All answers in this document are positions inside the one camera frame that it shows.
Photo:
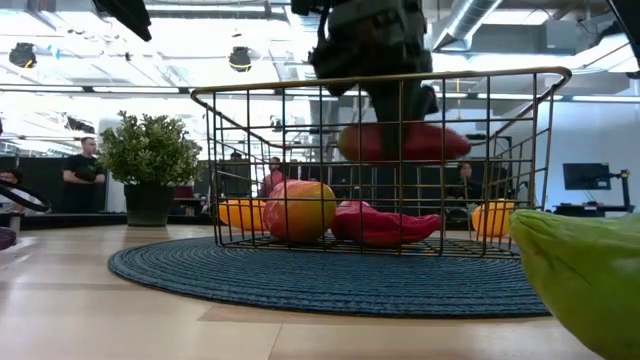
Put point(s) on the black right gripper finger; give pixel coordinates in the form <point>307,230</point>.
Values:
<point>431,100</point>
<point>397,115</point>

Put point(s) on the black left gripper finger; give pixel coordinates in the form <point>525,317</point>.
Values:
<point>140,25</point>

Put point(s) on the slim red chili pepper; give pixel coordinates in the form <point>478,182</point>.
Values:
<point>435,142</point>

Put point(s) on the small bright red pepper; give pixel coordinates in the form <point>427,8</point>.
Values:
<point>385,225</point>

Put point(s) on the yellow mini pepper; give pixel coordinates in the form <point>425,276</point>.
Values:
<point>492,218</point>

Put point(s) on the red and orange pepper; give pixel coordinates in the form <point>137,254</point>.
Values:
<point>300,210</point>

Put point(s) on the orange-yellow mini pepper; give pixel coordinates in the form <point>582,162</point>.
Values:
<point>242,215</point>

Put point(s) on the green pepper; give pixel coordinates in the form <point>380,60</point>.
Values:
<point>585,280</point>

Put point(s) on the person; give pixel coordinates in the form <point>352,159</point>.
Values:
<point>10,185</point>
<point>465,180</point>
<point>274,180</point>
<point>82,175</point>

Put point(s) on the black ceiling spot lamp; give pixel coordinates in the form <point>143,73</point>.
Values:
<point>22,55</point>
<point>240,59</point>

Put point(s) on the small potted green plant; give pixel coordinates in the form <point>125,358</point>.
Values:
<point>150,150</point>

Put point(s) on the black computer monitor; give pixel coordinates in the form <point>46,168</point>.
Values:
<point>586,176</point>

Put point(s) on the dark office desk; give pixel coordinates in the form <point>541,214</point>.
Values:
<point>592,208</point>

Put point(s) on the round blue woven placemat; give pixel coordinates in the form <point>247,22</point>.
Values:
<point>300,285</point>

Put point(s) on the silver ceiling air duct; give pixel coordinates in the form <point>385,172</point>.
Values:
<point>465,20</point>

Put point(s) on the short grey post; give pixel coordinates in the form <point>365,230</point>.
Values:
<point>15,222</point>

